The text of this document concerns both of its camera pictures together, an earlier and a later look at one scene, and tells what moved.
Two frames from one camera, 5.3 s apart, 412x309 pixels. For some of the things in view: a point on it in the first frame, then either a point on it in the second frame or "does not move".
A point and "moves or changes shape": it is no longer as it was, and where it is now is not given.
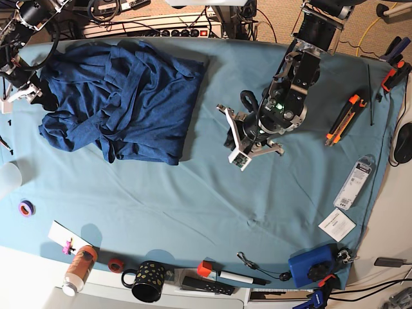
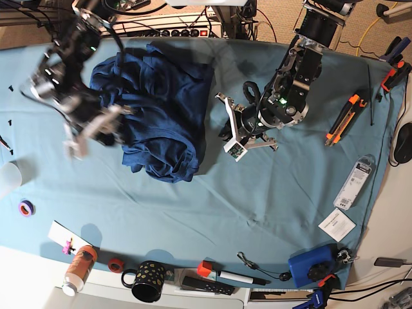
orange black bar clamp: x=395 y=75 does not move
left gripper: x=30 y=87 -> x=87 y=114
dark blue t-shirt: x=131 y=96 moves or changes shape
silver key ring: x=348 y=259 does not move
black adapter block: x=389 y=262 does not move
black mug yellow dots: x=148 y=283 does not move
